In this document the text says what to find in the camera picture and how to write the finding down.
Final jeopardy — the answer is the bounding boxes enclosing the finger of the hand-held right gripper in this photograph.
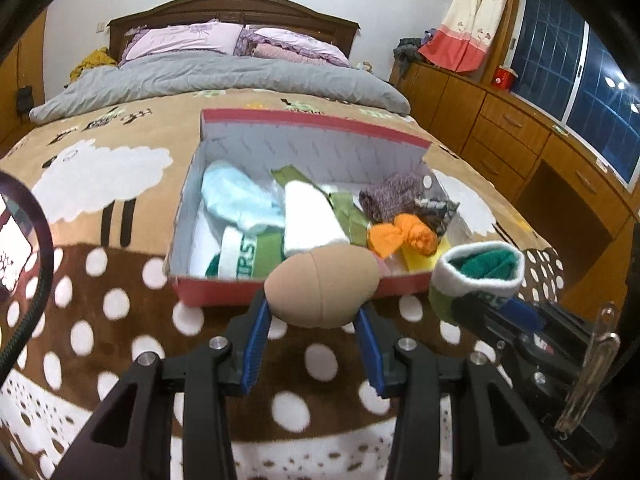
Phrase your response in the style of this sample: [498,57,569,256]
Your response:
[495,297,548,336]
[452,294,506,348]

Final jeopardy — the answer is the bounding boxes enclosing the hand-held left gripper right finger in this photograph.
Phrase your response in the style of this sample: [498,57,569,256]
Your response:
[355,302,558,480]

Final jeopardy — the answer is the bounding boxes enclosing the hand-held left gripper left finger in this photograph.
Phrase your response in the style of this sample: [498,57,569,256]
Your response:
[50,290,271,480]

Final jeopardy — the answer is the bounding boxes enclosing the green white sock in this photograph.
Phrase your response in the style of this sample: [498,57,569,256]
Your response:
[427,241,525,325]
[204,225,286,281]

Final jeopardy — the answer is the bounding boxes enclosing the red shoe box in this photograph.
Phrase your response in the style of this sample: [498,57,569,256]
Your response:
[165,108,453,307]

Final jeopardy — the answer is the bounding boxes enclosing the yellow sponge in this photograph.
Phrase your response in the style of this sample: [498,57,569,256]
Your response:
[400,240,451,273]

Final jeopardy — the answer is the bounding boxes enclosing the orange cloth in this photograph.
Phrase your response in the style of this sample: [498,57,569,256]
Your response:
[367,213,440,256]

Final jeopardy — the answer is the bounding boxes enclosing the white towel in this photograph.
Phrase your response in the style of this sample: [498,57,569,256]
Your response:
[283,181,349,256]

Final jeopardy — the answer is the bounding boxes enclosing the green ribbon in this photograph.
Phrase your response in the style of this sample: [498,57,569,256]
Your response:
[272,165,371,248]

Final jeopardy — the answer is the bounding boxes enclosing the blue face mask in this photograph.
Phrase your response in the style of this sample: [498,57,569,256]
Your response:
[201,161,286,235]

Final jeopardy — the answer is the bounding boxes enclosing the grey striped cloth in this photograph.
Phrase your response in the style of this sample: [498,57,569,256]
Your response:
[412,197,460,236]

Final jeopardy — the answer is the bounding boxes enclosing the sheep printed blanket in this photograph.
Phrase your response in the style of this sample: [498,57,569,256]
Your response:
[0,87,566,480]

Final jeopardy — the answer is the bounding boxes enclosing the wooden dresser cabinet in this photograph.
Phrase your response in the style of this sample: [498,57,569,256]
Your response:
[390,55,640,301]

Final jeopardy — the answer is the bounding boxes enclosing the red cup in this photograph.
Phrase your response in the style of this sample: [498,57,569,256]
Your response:
[492,66,517,92]

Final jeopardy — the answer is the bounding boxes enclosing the window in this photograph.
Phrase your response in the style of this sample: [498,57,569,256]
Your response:
[510,0,640,186]

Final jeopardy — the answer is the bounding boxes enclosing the dark clothes pile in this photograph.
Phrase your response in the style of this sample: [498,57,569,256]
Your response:
[392,30,441,63]

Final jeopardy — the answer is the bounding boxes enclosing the grey duvet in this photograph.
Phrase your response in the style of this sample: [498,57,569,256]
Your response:
[29,52,412,123]

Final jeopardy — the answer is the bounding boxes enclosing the cream and red curtain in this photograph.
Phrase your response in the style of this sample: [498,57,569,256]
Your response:
[417,0,511,73]

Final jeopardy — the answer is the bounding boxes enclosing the pink folded cloth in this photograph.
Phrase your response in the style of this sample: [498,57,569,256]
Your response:
[252,42,323,65]

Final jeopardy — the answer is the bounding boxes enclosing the lilac ruffled pillow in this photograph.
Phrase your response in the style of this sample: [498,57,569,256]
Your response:
[240,27,351,68]

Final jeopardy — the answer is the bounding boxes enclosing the yellow cloth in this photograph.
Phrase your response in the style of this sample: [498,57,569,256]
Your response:
[69,47,118,83]

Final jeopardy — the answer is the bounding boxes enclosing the wooden bed headboard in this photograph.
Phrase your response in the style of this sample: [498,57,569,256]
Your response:
[107,0,361,66]

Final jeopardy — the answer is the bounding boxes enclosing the wooden wardrobe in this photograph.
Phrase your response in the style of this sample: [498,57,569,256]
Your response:
[0,7,48,151]

